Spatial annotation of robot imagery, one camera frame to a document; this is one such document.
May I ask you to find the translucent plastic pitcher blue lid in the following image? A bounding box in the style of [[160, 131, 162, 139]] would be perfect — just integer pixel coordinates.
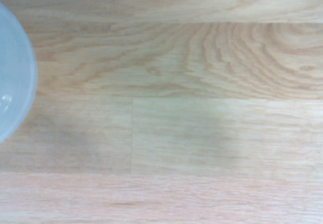
[[0, 2, 39, 144]]

